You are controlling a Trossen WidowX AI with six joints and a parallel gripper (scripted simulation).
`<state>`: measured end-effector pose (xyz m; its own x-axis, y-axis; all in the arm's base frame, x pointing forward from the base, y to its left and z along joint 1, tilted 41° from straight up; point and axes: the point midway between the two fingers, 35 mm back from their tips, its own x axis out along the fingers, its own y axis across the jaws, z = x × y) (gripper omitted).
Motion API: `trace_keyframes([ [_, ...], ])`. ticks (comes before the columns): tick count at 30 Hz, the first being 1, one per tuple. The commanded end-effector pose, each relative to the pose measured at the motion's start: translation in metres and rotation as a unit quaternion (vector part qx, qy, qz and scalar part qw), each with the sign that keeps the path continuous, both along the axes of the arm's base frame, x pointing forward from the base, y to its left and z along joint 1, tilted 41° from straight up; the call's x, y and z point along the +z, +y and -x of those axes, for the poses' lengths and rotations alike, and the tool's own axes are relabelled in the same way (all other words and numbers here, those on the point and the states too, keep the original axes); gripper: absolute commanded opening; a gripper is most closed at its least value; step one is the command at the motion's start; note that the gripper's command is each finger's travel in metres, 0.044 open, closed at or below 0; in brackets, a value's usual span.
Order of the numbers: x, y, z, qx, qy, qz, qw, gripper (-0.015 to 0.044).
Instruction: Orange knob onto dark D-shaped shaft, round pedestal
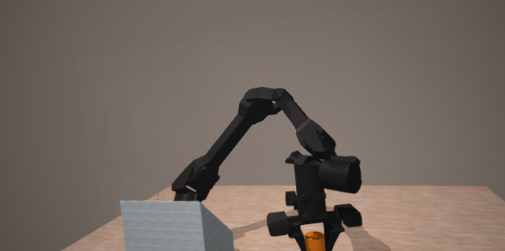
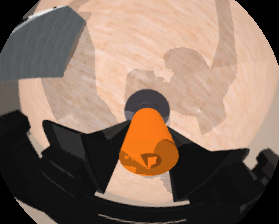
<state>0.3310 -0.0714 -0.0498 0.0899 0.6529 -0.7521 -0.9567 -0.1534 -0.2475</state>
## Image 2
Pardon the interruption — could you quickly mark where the dark grey round pedestal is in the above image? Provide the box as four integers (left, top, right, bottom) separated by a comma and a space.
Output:
124, 88, 170, 123

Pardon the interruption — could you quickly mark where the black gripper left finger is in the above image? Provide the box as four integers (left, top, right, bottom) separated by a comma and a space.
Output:
42, 119, 132, 194

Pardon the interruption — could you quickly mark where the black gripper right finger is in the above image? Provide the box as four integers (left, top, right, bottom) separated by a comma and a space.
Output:
166, 125, 249, 202

